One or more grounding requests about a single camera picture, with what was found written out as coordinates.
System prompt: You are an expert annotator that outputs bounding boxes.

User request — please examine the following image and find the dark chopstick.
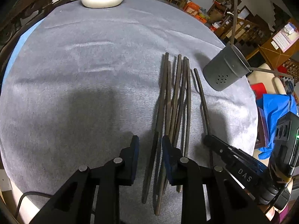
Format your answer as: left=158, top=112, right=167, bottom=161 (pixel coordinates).
left=154, top=54, right=171, bottom=216
left=176, top=57, right=192, bottom=193
left=193, top=68, right=214, bottom=169
left=173, top=57, right=187, bottom=147
left=248, top=67, right=293, bottom=79
left=163, top=54, right=182, bottom=145
left=230, top=0, right=238, bottom=47
left=141, top=52, right=169, bottom=204

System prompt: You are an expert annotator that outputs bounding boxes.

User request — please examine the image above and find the black perforated utensil holder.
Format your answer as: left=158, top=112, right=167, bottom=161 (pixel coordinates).
left=203, top=45, right=250, bottom=91

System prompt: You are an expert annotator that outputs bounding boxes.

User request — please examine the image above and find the blue cloth garment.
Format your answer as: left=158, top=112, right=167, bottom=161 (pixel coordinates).
left=256, top=94, right=298, bottom=160

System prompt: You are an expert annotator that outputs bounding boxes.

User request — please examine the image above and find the cream sofa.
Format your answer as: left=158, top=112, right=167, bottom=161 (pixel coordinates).
left=247, top=71, right=286, bottom=95

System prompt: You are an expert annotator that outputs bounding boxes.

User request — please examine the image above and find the grey table cloth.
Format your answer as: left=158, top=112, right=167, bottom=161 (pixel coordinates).
left=0, top=0, right=259, bottom=223

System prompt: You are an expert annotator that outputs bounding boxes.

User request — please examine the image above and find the orange cardboard box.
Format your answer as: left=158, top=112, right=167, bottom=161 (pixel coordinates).
left=183, top=1, right=209, bottom=24

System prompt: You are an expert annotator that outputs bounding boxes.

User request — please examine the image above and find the dark carved wooden chair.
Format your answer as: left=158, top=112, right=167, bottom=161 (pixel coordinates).
left=0, top=0, right=83, bottom=59

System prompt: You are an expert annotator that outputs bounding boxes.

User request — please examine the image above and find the wall calendar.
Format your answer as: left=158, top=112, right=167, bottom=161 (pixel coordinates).
left=271, top=22, right=299, bottom=53

